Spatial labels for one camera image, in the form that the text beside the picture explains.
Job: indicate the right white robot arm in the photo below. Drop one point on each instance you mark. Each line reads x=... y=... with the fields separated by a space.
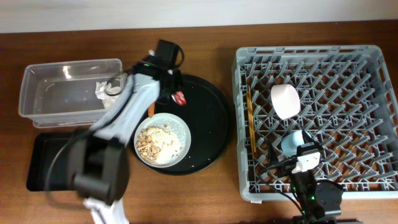
x=318 y=200

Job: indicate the wooden chopstick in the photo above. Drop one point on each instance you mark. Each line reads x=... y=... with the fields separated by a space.
x=251 y=122
x=248 y=119

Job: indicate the round black tray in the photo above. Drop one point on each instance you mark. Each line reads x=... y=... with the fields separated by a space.
x=207 y=114

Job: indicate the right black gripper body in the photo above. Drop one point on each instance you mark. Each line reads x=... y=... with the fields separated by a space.
x=301 y=184

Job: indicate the light blue plastic cup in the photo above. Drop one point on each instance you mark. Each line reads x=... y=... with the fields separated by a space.
x=296 y=143

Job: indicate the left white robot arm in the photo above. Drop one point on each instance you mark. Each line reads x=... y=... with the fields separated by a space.
x=98 y=163

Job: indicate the white plate with food scraps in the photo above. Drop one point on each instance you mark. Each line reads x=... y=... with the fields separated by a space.
x=162 y=141

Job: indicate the red snack wrapper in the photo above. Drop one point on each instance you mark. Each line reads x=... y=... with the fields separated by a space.
x=179 y=98

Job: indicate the clear plastic bin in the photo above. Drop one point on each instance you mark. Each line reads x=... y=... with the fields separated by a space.
x=63 y=93

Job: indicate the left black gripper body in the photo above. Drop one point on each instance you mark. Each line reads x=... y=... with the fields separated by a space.
x=179 y=85

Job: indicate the black rectangular tray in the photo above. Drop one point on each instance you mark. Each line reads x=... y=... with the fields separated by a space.
x=46 y=147

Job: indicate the grey dishwasher rack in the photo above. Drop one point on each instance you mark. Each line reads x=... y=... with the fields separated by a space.
x=347 y=103

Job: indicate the orange carrot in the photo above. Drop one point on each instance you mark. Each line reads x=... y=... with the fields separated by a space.
x=151 y=110

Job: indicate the pink bowl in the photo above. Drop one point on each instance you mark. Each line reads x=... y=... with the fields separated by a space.
x=285 y=101

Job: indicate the white tissue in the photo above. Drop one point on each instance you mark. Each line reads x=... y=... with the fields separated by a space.
x=108 y=91

